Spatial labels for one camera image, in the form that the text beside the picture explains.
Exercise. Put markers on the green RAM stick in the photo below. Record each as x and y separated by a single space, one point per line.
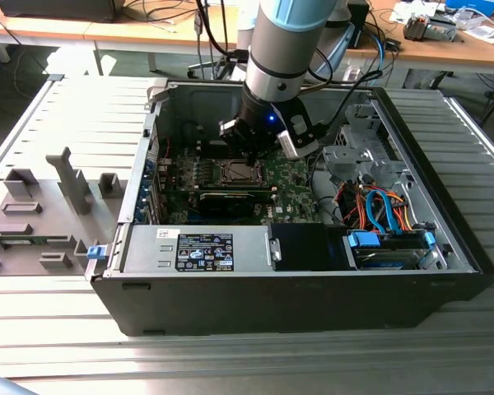
20 242

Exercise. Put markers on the hard disk in blue carrier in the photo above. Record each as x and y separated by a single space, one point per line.
362 239

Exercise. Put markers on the grey power supply unit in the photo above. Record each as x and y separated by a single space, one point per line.
148 251

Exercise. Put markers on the blue cardboard box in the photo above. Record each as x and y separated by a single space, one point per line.
471 5

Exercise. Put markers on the white papers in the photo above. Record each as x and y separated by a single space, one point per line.
487 33

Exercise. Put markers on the black upright box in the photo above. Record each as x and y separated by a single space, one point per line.
359 24

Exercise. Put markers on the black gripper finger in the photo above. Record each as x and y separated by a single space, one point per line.
230 129

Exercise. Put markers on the blue grey rounded object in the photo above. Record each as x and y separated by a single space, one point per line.
2 387

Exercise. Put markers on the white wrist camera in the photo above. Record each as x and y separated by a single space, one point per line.
300 140

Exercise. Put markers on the white board sticker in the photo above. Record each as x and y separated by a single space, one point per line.
279 210

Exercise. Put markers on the black graphics card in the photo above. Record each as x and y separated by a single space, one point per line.
226 205

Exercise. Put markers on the green motherboard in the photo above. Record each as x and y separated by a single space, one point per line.
292 189

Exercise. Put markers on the grey desk device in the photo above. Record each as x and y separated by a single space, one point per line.
436 29

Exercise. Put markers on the large black box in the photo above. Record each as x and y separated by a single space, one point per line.
57 8

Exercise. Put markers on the black plastic shroud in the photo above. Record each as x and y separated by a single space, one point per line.
300 247

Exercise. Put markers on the wooden desk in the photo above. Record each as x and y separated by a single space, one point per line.
436 51
45 29

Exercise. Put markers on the blue case latch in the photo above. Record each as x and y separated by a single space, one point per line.
95 252

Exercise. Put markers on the black PC case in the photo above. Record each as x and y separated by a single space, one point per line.
271 308

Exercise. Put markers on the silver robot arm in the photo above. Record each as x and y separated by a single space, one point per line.
284 45

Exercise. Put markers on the metal drive cage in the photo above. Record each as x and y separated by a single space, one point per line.
354 160

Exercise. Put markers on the grey parts rack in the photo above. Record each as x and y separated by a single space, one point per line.
53 222

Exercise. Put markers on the office chair base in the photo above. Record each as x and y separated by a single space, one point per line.
191 73

